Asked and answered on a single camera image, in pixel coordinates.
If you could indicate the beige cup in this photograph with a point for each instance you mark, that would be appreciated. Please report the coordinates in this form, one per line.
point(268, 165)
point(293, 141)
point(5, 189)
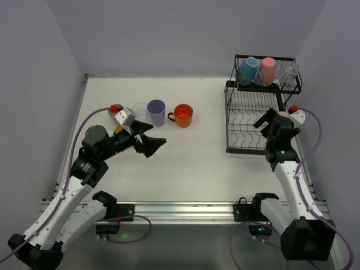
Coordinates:
point(114, 109)

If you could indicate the right control box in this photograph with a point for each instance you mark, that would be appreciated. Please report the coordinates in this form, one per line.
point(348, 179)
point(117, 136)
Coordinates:
point(260, 232)

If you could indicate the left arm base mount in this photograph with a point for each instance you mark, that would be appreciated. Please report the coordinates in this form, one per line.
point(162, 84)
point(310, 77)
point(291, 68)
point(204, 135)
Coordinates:
point(126, 211)

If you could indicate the pink ceramic mug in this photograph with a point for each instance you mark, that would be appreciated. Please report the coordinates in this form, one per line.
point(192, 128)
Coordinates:
point(283, 113)

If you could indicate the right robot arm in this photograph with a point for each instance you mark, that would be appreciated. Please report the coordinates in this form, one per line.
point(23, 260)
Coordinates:
point(304, 232)

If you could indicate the yellow mug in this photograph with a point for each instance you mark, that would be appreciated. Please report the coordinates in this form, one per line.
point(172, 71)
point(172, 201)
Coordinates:
point(117, 130)

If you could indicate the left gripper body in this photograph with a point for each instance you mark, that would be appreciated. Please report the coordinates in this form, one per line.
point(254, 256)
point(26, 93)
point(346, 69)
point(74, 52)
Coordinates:
point(138, 139)

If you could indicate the blue mug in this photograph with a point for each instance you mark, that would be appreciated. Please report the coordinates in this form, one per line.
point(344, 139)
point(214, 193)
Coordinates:
point(248, 72)

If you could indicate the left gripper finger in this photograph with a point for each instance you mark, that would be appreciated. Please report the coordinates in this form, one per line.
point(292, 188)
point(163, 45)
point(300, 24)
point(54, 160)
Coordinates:
point(149, 145)
point(138, 127)

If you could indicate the pink tumbler cup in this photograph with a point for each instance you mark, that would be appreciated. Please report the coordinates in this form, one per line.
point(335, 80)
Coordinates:
point(268, 70)

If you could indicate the lavender cup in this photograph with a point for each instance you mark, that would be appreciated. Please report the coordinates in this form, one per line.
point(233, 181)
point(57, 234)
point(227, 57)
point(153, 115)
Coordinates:
point(156, 111)

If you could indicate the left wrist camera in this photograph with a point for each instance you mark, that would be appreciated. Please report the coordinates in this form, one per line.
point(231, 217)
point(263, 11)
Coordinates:
point(125, 117)

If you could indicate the clear glass upper rack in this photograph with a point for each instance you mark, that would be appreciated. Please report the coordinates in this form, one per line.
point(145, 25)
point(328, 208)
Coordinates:
point(288, 73)

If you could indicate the orange mug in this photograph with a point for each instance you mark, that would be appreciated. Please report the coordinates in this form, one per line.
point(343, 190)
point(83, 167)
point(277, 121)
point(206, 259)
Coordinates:
point(182, 115)

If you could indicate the left control box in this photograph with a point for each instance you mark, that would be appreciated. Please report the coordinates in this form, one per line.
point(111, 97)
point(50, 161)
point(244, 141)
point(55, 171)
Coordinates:
point(104, 230)

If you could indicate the aluminium mounting rail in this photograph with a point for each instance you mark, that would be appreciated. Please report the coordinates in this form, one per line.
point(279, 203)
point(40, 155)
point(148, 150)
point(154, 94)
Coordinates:
point(185, 212)

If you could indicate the clear glass cup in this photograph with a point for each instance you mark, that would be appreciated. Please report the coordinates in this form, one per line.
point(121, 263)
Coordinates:
point(140, 110)

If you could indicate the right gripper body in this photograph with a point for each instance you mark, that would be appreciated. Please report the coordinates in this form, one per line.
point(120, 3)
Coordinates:
point(273, 122)

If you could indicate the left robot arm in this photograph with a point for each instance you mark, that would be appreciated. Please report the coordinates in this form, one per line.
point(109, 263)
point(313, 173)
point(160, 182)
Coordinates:
point(42, 245)

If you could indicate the black dish rack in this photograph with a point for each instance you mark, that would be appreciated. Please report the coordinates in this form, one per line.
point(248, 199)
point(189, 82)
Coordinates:
point(246, 103)

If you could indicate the control box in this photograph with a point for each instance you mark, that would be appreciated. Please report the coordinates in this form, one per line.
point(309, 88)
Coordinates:
point(260, 232)
point(104, 230)

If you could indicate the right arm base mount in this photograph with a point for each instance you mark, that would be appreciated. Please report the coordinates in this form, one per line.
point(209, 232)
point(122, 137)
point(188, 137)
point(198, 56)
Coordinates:
point(243, 211)

